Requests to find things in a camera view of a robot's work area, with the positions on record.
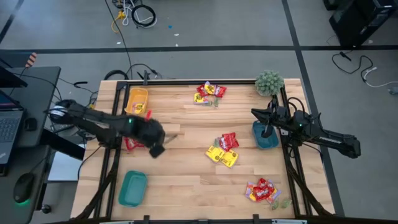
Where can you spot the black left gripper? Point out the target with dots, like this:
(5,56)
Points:
(150,133)

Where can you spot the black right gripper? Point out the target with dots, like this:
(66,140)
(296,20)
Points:
(280,115)

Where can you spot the blue plastic bin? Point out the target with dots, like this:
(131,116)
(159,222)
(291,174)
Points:
(270,143)

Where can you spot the yellow plastic bin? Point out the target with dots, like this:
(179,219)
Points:
(136,96)

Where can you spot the green plastic bin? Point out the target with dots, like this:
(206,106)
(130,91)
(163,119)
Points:
(133,188)

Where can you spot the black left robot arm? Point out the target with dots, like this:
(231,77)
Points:
(93,119)

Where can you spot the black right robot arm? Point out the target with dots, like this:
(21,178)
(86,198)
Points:
(335,141)

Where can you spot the green plant in white pot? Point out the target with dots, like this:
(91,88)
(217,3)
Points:
(269,83)

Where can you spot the black desk crossbar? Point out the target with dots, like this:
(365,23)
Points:
(62,144)

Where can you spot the white board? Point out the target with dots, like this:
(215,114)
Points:
(63,168)

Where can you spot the black cabinet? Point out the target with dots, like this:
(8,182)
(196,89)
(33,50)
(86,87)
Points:
(360,21)

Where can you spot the black desk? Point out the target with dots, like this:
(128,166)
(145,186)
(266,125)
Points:
(40,99)

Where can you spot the grey desk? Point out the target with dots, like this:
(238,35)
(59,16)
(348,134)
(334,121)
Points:
(34,161)

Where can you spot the small black puck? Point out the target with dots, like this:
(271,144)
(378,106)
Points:
(30,124)

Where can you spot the black caster wheel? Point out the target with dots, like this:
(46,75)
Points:
(46,209)

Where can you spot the black computer mouse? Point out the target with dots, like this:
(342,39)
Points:
(23,186)

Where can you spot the dark grey laptop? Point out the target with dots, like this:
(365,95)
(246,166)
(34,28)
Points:
(9,130)

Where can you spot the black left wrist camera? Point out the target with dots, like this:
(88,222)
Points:
(157,151)

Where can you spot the black aluminium table frame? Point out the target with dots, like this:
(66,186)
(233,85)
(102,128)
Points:
(186,82)

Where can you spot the orange black striped post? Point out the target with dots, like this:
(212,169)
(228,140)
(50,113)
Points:
(31,59)

